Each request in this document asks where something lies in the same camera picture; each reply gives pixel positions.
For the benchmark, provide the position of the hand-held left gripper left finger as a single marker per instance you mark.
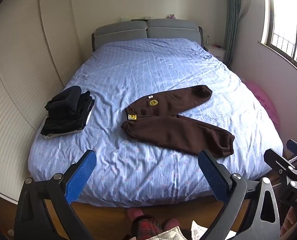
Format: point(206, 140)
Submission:
point(81, 175)

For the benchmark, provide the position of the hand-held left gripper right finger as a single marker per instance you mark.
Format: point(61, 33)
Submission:
point(213, 175)

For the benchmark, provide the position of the brown pants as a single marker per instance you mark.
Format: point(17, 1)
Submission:
point(178, 130)

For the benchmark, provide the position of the person's right hand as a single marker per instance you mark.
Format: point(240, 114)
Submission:
point(289, 218)

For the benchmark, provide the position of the pink crumpled cloth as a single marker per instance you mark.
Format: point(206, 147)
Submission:
point(264, 100)

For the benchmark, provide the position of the stack of dark folded clothes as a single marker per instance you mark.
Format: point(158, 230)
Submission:
point(66, 115)

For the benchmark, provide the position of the pink slipper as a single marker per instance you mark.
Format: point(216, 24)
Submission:
point(171, 224)
point(135, 215)

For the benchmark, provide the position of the plaid trouser leg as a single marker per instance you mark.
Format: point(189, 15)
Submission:
point(146, 228)

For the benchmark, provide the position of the blue striped bed sheet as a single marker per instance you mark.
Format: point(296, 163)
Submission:
point(138, 67)

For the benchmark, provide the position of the white nightstand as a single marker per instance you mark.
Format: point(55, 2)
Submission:
point(215, 53)

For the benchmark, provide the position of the barred window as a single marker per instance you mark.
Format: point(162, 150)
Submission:
point(288, 25)

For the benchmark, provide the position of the white ribbed wardrobe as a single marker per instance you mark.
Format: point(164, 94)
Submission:
point(23, 62)

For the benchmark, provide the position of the grey padded headboard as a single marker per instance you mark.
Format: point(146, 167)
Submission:
point(93, 41)

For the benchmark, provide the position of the clear bottle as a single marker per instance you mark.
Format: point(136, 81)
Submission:
point(208, 40)

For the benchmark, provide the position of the green curtain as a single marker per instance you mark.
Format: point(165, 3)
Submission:
point(232, 22)

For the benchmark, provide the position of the small pink toy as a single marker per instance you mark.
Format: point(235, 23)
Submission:
point(172, 16)

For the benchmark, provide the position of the flat book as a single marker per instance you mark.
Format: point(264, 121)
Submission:
point(141, 18)

